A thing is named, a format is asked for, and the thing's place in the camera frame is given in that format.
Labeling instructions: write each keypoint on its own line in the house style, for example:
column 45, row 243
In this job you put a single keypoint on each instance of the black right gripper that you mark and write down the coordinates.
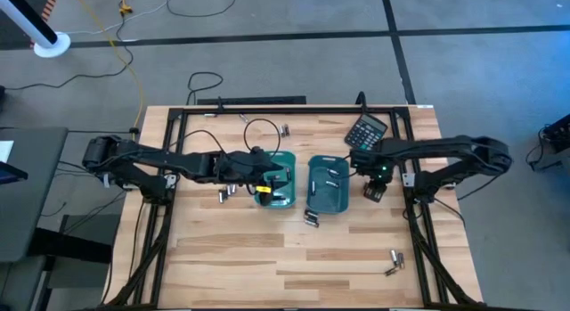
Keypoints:
column 372, row 164

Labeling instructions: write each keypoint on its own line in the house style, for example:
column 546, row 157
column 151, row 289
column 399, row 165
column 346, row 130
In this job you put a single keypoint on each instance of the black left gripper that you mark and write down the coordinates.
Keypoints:
column 240, row 166

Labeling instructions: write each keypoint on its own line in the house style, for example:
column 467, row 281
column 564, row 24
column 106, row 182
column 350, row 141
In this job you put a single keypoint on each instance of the bright teal plastic bin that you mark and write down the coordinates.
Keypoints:
column 285, row 203

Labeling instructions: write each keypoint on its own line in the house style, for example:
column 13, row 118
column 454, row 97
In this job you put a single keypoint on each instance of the silver black Energizer battery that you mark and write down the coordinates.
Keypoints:
column 313, row 186
column 313, row 222

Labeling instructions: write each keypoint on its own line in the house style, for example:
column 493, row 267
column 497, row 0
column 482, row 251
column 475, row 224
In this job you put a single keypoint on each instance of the dark blue-teal plastic bin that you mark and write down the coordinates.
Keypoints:
column 327, row 202

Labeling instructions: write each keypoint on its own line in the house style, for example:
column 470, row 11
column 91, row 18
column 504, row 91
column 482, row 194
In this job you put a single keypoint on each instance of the black desk calculator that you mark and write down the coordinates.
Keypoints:
column 366, row 130

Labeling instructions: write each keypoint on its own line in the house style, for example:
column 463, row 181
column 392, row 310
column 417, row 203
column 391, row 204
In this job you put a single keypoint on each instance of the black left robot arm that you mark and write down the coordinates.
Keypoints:
column 147, row 157

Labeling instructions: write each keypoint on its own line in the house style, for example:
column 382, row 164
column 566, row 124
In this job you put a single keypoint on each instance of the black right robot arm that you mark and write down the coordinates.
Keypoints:
column 445, row 146

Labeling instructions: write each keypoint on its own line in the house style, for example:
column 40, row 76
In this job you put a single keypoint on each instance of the black flat bar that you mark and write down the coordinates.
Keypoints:
column 249, row 100

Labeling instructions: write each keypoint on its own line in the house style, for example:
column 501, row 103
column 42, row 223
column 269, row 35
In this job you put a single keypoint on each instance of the black clamp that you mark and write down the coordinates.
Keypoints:
column 361, row 101

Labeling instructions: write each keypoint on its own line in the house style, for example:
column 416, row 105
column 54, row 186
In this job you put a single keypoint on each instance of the black electronic device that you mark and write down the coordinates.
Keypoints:
column 559, row 133

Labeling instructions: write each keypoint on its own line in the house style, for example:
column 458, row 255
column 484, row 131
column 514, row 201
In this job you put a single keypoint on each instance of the dark grey side table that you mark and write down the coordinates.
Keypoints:
column 31, row 190

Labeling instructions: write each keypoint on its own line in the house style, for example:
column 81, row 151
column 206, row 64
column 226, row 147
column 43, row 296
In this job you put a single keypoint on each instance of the white pole with round base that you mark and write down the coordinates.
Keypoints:
column 51, row 46

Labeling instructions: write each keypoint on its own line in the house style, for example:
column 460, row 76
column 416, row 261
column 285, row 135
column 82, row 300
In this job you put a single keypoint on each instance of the blue tablet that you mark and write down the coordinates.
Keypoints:
column 11, row 173

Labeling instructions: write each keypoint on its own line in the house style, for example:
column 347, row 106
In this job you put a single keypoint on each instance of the white paper sheet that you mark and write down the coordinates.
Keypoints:
column 5, row 150

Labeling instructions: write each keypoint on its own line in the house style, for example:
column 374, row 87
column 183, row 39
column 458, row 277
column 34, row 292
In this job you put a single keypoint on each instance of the black aluminium table frame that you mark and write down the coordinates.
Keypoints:
column 289, row 110

